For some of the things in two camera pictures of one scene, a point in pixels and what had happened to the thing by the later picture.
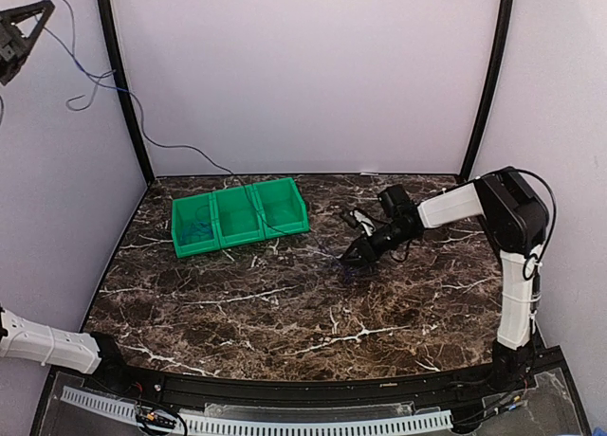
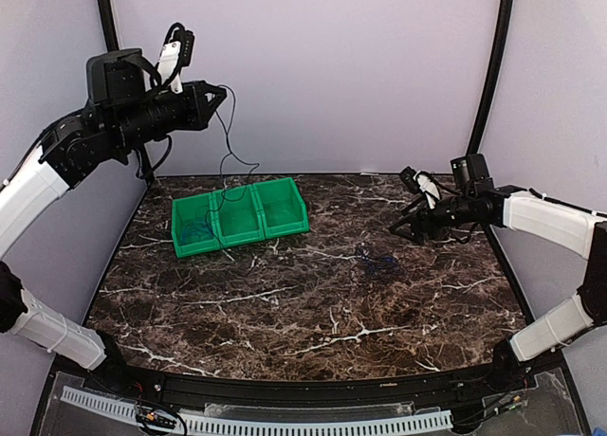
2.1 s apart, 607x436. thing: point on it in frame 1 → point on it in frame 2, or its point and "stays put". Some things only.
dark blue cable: [192, 149] → [377, 266]
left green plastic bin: [193, 225] stays put
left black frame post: [110, 32] stays put
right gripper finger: [360, 263] → [413, 228]
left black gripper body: [13, 50] → [144, 121]
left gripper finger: [19, 13] → [207, 98]
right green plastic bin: [281, 207] stays put
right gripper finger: [359, 245] → [413, 209]
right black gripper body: [395, 241] → [464, 212]
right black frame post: [492, 78] stays put
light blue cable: [196, 231] stays put
